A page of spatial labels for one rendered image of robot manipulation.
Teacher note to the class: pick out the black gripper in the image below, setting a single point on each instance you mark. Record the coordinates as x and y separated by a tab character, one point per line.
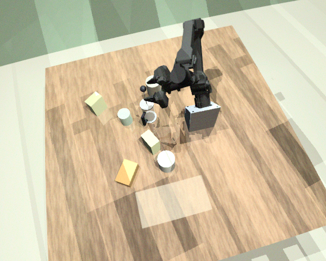
160	96

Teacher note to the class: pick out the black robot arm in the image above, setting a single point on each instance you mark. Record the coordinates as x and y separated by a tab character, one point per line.
189	57

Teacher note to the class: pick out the pale yellow rectangular block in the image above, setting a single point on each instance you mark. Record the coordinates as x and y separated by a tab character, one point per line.
127	173

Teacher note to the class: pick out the white cylinder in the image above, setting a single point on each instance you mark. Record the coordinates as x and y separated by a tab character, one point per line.
166	161
152	88

